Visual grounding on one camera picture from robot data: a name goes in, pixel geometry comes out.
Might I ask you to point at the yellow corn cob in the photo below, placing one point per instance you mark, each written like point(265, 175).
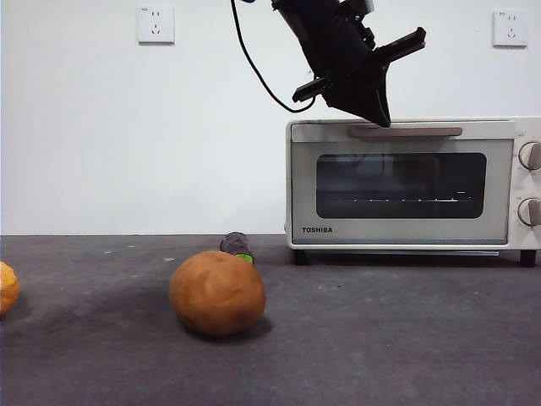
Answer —
point(8, 292)

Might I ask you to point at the white Toshiba toaster oven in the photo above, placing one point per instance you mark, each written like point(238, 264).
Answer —
point(524, 182)

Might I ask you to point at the white wall power socket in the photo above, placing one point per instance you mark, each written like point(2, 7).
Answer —
point(510, 29)
point(156, 25)

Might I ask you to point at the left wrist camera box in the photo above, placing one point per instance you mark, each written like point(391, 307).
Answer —
point(367, 5)

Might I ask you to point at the purple toy eggplant green stem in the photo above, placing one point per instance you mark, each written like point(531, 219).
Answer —
point(234, 243)

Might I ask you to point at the white oven knob brown grip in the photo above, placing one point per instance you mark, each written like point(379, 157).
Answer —
point(530, 155)
point(530, 211)

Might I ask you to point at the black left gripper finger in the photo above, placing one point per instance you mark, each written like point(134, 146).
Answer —
point(374, 89)
point(344, 99)

